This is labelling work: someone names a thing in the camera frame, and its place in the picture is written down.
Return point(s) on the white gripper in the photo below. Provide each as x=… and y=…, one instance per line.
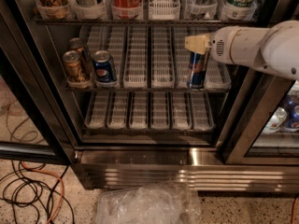
x=220, y=46

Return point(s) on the blue silver redbull can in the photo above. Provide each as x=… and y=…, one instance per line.
x=197, y=70

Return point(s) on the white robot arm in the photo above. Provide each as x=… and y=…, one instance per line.
x=273, y=51

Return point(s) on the white tray top shelf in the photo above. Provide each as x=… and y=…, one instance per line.
x=164, y=10

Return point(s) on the white green can top shelf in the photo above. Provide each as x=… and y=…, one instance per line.
x=238, y=9

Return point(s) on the stainless steel fridge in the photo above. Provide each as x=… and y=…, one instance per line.
x=210, y=141

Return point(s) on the blue pepsi can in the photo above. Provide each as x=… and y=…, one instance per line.
x=104, y=67

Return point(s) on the blue can behind glass door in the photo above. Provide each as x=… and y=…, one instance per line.
x=291, y=105

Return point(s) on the gold brown rear can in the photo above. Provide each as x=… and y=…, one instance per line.
x=77, y=44

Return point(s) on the gold brown can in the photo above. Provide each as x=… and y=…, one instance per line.
x=74, y=67
x=77, y=44

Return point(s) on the gold brown front can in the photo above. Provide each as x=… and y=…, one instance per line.
x=74, y=67

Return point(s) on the gold patterned can top shelf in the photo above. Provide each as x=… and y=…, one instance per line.
x=52, y=9

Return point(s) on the open fridge door left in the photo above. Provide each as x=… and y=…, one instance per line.
x=21, y=72

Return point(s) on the clear plastic bag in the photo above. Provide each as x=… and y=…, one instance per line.
x=161, y=203

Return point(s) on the middle wire shelf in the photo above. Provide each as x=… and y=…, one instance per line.
x=94, y=88

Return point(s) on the wire shelf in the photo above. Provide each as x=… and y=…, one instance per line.
x=146, y=23
x=94, y=88

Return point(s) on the top wire shelf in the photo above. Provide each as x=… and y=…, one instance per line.
x=146, y=23

